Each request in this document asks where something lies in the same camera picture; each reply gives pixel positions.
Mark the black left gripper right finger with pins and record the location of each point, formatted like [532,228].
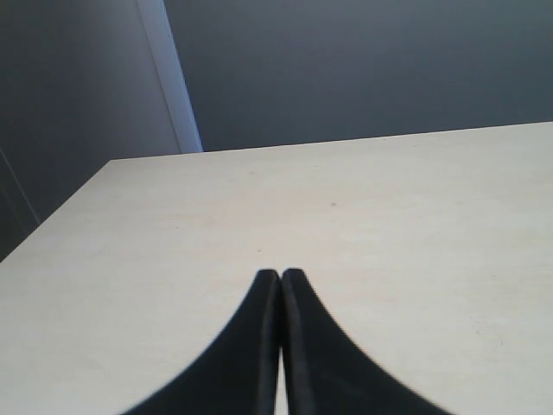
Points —
[325,371]

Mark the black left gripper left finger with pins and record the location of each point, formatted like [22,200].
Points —
[238,372]

